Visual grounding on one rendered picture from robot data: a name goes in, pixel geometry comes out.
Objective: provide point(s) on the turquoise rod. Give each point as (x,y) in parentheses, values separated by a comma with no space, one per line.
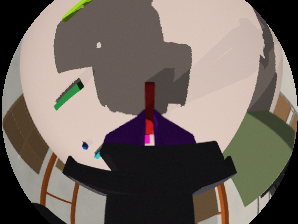
(97,156)

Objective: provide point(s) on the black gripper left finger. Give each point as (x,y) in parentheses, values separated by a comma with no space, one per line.
(130,132)

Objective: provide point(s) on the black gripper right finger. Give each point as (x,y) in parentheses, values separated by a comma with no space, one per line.
(169,133)

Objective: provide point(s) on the dark red rod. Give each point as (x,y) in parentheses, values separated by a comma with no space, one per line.
(149,106)

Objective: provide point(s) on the small blue block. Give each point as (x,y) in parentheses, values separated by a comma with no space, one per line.
(85,146)

